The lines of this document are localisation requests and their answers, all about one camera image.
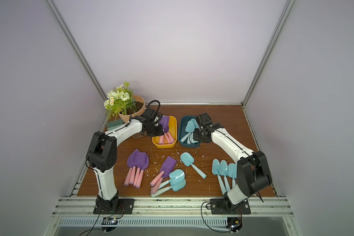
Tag teal round shovel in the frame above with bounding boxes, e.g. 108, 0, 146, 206
180, 132, 190, 143

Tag purple pointed shovel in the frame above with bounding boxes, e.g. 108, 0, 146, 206
164, 133, 170, 144

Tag purple square shovel pink handle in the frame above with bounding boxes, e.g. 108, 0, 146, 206
167, 132, 175, 144

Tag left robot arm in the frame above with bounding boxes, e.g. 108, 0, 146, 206
86, 108, 164, 212

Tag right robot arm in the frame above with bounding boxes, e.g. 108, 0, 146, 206
193, 113, 272, 213

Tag dark teal storage box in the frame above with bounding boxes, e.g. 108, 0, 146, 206
178, 116, 201, 148

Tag yellow storage box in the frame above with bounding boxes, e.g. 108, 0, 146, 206
152, 116, 178, 148

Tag beige flower pot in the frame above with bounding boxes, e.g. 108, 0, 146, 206
119, 95, 146, 123

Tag artificial flower plant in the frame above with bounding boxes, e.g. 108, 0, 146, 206
104, 82, 135, 120

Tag green small brush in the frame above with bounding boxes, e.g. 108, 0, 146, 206
107, 119, 124, 131

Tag right circuit board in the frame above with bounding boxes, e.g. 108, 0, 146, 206
226, 217, 243, 234

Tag circuit board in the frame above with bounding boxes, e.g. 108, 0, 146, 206
226, 217, 243, 234
101, 217, 119, 233

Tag left circuit board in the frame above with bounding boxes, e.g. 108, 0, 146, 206
101, 217, 119, 233

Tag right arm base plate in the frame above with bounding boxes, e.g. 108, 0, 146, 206
209, 198, 251, 215

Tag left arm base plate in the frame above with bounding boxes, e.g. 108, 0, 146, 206
93, 197, 135, 215

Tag aluminium front rail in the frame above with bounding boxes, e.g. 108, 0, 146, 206
52, 197, 294, 217

